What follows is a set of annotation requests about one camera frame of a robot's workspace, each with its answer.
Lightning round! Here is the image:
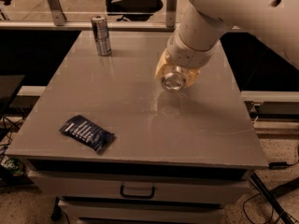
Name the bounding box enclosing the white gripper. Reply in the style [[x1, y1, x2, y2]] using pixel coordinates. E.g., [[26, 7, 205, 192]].
[[155, 32, 217, 87]]

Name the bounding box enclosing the black office chair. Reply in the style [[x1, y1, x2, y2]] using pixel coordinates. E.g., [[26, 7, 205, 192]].
[[106, 0, 164, 21]]

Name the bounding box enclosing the middle metal railing bracket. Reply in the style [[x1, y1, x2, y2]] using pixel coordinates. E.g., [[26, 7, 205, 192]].
[[165, 0, 177, 28]]

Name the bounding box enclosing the blue rxbar blueberry wrapper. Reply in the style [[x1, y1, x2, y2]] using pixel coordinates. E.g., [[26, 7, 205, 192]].
[[60, 115, 115, 152]]

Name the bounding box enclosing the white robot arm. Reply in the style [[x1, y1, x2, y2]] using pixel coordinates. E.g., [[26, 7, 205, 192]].
[[155, 0, 299, 91]]

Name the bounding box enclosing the green snack bag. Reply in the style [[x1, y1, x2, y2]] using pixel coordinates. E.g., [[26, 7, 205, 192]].
[[1, 158, 25, 176]]

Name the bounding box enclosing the metal railing bracket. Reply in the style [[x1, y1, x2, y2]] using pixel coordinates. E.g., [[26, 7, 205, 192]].
[[47, 0, 66, 26], [165, 0, 177, 28]]

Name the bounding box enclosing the black drawer handle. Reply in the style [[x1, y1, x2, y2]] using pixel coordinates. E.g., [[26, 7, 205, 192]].
[[120, 185, 155, 200]]

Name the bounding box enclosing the grey drawer cabinet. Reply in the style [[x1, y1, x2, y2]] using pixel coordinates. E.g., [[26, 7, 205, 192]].
[[8, 32, 267, 224]]

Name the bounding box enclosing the black floor cable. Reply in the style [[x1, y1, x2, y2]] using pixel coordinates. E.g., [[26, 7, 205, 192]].
[[242, 143, 299, 224]]

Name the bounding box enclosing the tall silver energy drink can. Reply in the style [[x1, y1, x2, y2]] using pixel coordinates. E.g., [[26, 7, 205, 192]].
[[91, 16, 111, 56]]

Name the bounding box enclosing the left metal railing bracket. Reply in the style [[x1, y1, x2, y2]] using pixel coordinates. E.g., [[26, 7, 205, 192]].
[[47, 0, 66, 26]]

